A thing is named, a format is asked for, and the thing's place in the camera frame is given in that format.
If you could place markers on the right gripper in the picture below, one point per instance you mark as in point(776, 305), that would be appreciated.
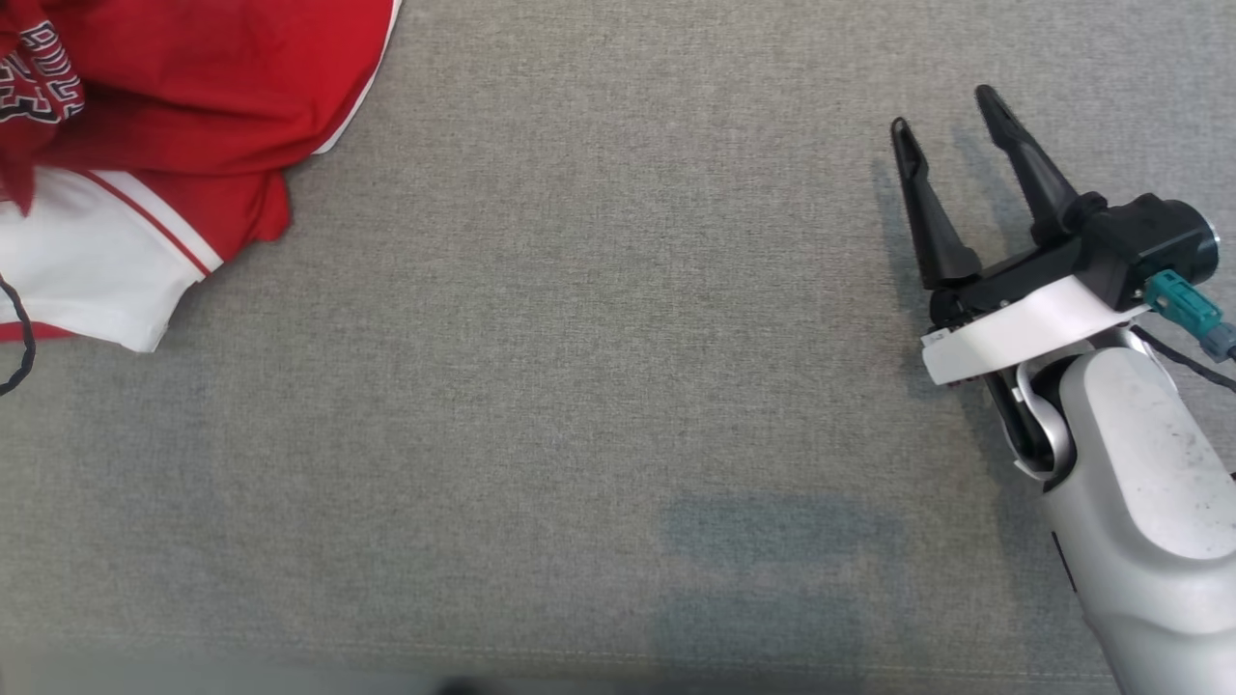
point(1004, 323)

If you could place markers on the red shorts with white stripe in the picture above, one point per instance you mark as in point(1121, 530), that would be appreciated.
point(222, 77)

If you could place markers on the red jersey with white sleeves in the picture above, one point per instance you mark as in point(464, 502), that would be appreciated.
point(97, 261)

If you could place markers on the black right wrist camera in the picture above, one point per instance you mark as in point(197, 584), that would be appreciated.
point(1154, 236)

